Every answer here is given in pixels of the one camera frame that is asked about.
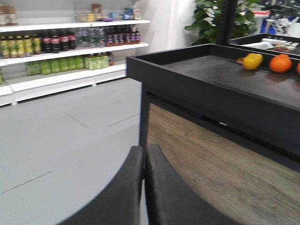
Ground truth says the yellow pear fruit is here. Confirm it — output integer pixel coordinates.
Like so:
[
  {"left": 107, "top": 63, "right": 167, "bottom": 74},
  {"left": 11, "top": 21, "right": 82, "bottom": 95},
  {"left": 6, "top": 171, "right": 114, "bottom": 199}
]
[{"left": 242, "top": 53, "right": 263, "bottom": 71}]

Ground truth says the cola bottle row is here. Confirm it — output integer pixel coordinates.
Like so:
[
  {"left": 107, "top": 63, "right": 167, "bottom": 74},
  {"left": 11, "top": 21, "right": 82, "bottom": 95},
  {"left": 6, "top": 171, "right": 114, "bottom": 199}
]
[{"left": 42, "top": 29, "right": 76, "bottom": 53}]

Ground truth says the black wooden produce display stand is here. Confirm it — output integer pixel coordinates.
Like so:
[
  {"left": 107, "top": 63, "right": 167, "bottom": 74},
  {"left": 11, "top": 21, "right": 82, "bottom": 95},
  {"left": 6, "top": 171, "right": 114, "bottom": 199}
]
[{"left": 126, "top": 33, "right": 300, "bottom": 225}]

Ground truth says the white store shelving unit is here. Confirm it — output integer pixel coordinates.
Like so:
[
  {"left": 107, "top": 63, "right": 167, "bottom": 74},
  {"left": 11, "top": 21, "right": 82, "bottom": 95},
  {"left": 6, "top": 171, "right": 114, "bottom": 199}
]
[{"left": 0, "top": 0, "right": 150, "bottom": 106}]

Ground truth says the green potted plant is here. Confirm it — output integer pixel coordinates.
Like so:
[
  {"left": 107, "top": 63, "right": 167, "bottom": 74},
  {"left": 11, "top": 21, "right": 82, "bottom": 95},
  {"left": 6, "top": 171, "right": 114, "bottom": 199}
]
[{"left": 185, "top": 0, "right": 262, "bottom": 45}]

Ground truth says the bumpy orange tangerine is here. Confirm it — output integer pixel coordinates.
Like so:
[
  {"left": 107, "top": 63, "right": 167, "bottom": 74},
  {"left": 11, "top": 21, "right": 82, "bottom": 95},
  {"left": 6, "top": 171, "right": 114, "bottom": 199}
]
[{"left": 269, "top": 54, "right": 292, "bottom": 73}]

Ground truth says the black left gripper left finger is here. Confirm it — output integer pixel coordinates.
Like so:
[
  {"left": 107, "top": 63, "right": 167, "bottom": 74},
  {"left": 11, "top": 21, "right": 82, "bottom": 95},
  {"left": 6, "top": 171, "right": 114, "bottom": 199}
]
[{"left": 61, "top": 146, "right": 143, "bottom": 225}]

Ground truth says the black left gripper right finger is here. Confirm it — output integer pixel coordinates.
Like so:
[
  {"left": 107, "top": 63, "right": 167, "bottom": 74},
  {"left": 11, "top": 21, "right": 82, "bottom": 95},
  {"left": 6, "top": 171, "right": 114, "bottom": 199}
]
[{"left": 145, "top": 144, "right": 237, "bottom": 225}]

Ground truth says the green drink package row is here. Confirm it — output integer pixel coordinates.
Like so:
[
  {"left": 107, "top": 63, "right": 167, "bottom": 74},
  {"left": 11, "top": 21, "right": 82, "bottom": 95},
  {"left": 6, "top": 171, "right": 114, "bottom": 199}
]
[{"left": 25, "top": 52, "right": 115, "bottom": 75}]

